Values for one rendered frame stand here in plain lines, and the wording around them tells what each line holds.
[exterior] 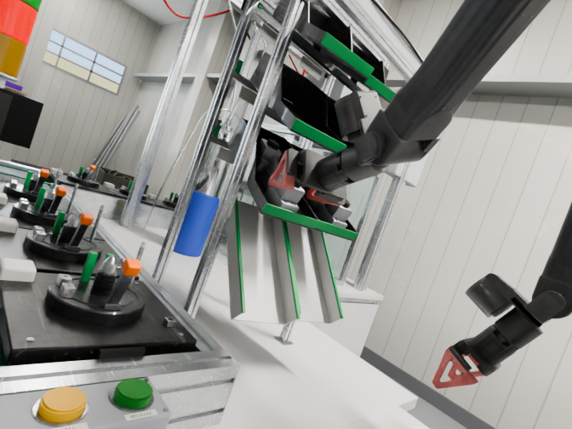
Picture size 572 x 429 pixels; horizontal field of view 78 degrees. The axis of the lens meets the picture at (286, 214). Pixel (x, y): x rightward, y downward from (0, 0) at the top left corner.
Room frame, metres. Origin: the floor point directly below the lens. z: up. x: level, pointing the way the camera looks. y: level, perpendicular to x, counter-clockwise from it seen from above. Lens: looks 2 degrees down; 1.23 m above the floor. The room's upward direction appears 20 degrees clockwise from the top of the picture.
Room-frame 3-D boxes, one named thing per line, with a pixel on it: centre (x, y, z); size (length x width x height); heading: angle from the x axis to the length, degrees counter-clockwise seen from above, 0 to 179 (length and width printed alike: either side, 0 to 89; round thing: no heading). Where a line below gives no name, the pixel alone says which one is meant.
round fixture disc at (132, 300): (0.54, 0.23, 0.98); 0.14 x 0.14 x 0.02
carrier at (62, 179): (1.69, 0.98, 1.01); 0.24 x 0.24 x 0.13; 45
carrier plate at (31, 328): (0.54, 0.23, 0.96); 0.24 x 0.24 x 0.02; 45
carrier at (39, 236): (0.73, 0.41, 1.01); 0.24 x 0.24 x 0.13; 45
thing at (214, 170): (1.54, 0.37, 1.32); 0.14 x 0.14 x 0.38
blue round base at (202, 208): (1.54, 0.37, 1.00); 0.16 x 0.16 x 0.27
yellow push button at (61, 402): (0.33, 0.14, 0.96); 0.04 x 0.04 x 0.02
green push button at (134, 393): (0.38, 0.09, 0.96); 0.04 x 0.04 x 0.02
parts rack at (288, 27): (0.89, 0.07, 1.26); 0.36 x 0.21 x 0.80; 135
